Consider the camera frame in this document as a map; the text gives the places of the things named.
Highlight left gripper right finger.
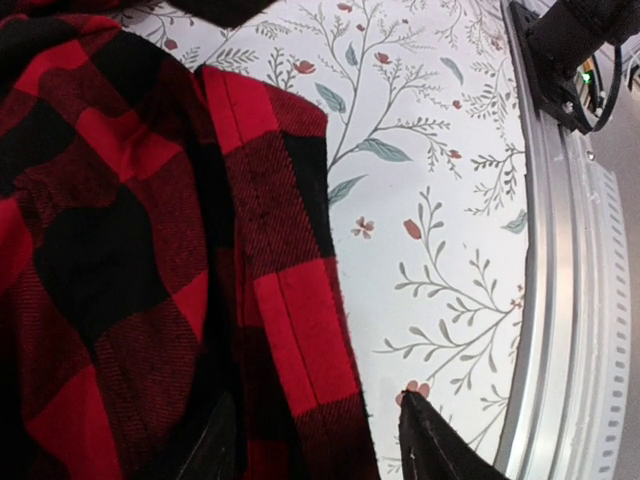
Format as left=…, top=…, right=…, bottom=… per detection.
left=399, top=390, right=507, bottom=480

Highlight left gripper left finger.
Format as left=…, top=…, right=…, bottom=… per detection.
left=172, top=393, right=236, bottom=480

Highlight red black plaid shirt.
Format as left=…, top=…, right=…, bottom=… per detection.
left=1, top=1, right=378, bottom=479

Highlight floral patterned table mat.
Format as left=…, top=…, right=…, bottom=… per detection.
left=115, top=1, right=528, bottom=479

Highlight front aluminium rail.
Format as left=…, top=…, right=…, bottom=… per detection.
left=492, top=0, right=634, bottom=480

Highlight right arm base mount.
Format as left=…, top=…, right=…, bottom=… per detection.
left=503, top=1, right=639, bottom=135

